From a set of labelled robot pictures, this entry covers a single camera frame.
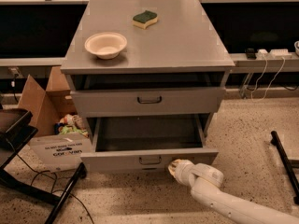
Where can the yellowish foam gripper tip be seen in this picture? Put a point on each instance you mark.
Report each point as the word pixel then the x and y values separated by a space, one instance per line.
pixel 181 169

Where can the grey drawer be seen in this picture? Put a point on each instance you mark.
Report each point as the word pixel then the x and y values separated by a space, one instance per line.
pixel 141 102
pixel 147 143

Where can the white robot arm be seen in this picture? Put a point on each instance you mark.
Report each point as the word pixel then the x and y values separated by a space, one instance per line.
pixel 205 182

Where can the grey top drawer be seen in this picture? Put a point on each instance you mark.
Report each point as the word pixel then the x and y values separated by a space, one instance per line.
pixel 141 102

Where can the grey drawer cabinet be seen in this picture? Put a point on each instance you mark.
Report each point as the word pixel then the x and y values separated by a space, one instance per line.
pixel 181 50

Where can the colourful toys in box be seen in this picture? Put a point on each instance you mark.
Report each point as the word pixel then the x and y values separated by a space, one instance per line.
pixel 70 124

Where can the open cardboard box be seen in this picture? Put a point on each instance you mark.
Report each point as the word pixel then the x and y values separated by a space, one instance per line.
pixel 59 152

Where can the black stand leg right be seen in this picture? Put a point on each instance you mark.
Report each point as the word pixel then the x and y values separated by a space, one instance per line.
pixel 288 165

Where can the white paper bowl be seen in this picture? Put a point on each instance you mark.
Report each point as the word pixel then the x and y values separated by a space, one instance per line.
pixel 107 45

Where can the black small device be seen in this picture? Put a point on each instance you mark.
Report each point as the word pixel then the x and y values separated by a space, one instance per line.
pixel 250 53

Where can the white power adapter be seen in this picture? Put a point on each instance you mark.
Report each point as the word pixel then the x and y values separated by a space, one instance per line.
pixel 262 53

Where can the green yellow sponge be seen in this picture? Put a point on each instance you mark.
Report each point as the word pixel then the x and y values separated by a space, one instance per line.
pixel 145 19

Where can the white power strip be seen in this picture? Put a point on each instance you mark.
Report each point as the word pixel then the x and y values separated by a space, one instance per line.
pixel 280 53

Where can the black stand left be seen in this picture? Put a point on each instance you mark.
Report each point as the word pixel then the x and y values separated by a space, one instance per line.
pixel 15 133

